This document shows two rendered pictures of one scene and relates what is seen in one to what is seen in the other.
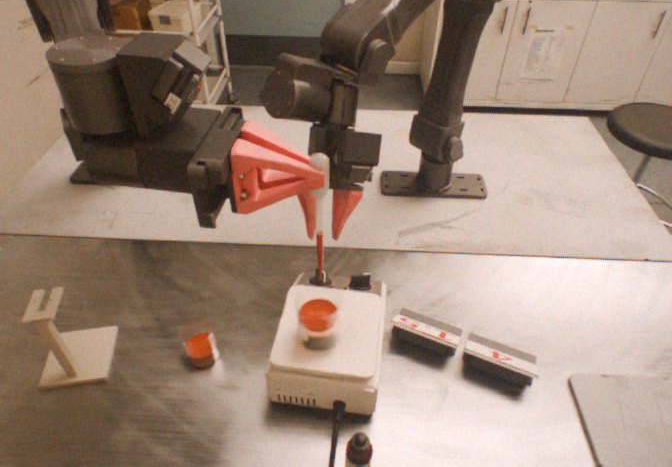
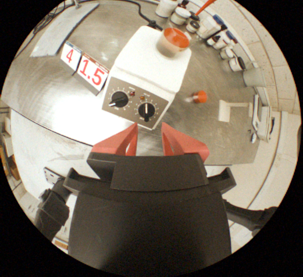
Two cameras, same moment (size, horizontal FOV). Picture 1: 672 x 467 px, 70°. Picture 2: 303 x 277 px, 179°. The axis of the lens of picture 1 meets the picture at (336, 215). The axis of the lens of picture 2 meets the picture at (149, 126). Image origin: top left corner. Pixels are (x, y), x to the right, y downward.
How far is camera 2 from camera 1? 0.57 m
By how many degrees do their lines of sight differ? 47
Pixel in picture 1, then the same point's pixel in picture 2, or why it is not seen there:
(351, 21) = not seen: outside the picture
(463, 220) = (52, 156)
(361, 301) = (130, 62)
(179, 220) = not seen: hidden behind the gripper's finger
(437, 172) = (58, 188)
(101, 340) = (222, 115)
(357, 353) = (147, 34)
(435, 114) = (47, 220)
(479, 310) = (61, 89)
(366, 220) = not seen: hidden behind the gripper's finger
